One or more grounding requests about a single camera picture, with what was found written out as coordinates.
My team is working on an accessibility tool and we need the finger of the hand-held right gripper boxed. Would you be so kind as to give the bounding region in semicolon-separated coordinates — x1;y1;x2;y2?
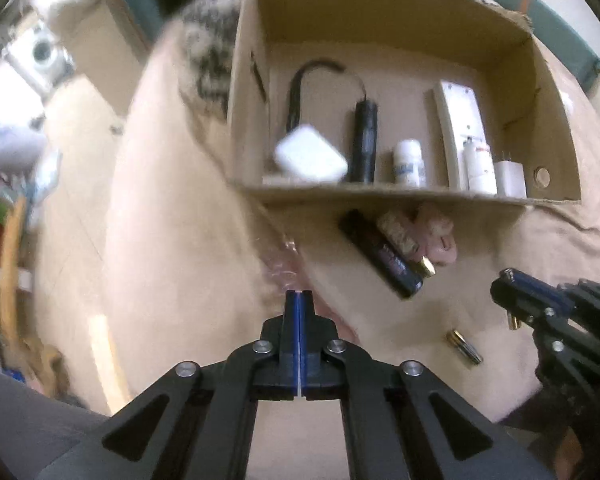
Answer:
500;268;577;308
490;282;547;330

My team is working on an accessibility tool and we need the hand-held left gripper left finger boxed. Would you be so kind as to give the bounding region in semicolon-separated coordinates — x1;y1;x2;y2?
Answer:
35;290;301;480

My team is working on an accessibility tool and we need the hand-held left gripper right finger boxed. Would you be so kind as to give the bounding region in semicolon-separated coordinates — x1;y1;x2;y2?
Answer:
300;290;556;480

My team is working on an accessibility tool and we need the clear plastic bag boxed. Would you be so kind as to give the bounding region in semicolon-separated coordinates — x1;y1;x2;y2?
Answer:
260;230;311;293

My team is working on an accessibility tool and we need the white bottle with red label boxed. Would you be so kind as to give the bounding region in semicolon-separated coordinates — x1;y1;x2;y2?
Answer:
462;136;497;195

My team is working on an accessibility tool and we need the small white bottle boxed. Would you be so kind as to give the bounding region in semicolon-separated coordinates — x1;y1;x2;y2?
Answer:
393;139;427;188

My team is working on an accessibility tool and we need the white remote control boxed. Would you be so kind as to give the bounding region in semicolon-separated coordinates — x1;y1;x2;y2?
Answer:
432;79;488;192

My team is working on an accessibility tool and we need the cardboard box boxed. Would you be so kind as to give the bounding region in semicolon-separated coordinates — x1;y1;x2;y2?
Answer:
225;0;582;211

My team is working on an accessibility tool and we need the black cylindrical tube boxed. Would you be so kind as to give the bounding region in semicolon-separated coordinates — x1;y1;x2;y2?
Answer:
338;209;424;300

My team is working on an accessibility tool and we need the white charger plug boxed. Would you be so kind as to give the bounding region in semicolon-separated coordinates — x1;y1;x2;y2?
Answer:
495;152;527;199

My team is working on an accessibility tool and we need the brown patterned packet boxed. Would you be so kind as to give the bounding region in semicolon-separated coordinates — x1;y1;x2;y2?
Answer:
377;210;421;258

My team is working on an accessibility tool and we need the beige bed sheet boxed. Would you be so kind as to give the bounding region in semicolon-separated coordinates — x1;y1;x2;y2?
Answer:
105;25;600;480

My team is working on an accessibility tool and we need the person's grey trouser leg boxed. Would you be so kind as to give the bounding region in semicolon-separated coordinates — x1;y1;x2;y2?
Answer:
0;367;111;480

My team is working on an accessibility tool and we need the colourful wooden rack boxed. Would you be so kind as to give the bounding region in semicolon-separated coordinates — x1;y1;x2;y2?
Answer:
0;190;36;351

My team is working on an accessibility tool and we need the patterned knit blanket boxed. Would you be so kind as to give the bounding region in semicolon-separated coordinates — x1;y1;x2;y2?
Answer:
177;0;246;121

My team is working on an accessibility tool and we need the grey plastic bag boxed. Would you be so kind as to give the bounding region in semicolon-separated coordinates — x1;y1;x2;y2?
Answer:
0;122;48;173

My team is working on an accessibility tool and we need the teal bed side cushion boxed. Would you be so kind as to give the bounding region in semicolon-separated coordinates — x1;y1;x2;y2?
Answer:
92;0;163;51

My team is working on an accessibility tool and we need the white washing machine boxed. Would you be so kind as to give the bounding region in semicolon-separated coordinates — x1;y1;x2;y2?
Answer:
10;22;76;91

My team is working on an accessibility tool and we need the black cable adapter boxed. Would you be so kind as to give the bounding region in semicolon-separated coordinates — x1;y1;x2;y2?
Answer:
286;59;379;183

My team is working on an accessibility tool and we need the teal cushion with orange strap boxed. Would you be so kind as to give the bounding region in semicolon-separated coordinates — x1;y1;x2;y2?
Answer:
469;0;600;93

